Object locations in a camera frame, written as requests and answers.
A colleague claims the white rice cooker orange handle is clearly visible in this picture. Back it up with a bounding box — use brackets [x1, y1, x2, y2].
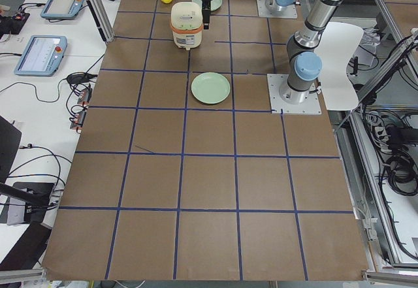
[170, 2, 203, 50]

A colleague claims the upper teach pendant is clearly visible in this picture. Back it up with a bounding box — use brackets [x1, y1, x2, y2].
[40, 0, 85, 20]

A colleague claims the near light green plate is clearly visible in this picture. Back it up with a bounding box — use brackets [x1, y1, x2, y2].
[191, 72, 231, 104]

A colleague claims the teach pendant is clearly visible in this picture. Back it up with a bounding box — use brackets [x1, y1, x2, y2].
[14, 35, 67, 76]
[40, 0, 85, 20]

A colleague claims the brown paper table mat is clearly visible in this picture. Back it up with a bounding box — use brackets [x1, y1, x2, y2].
[42, 0, 368, 281]

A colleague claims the white chair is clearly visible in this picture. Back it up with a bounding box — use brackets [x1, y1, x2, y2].
[314, 22, 363, 111]

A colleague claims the aluminium frame post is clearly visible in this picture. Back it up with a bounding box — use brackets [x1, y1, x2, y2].
[85, 0, 115, 43]

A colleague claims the lower teach pendant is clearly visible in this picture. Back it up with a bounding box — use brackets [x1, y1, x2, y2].
[14, 35, 67, 76]

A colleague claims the light green plate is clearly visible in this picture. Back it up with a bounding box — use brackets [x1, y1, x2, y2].
[191, 72, 231, 104]
[192, 0, 223, 12]

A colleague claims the far light green plate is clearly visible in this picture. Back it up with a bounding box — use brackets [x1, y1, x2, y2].
[192, 0, 223, 12]

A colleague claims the black monitor stand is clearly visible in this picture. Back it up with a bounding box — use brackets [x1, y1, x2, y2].
[1, 118, 54, 225]

